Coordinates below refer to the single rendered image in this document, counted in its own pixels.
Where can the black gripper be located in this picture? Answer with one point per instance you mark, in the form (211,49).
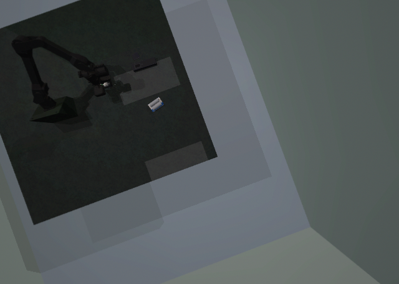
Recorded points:
(99,90)

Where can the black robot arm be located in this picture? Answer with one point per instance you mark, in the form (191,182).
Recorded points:
(23,46)

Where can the black battery holder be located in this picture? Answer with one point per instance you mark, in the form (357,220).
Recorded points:
(109,84)

